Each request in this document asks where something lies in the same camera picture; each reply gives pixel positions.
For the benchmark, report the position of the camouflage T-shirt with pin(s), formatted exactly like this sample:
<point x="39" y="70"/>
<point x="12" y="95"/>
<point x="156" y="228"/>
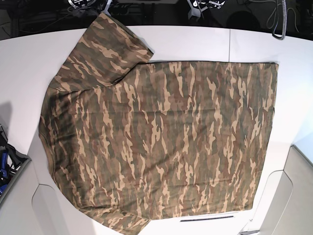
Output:
<point x="129" y="141"/>

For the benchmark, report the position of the blue and black clutter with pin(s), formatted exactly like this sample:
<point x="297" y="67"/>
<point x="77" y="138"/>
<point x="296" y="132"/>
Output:
<point x="10" y="161"/>

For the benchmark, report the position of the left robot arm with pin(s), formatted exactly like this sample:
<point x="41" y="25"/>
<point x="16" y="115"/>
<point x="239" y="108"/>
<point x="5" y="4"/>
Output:
<point x="198" y="6"/>

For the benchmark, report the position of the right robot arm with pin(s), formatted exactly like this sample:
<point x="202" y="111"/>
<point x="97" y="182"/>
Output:
<point x="91" y="7"/>

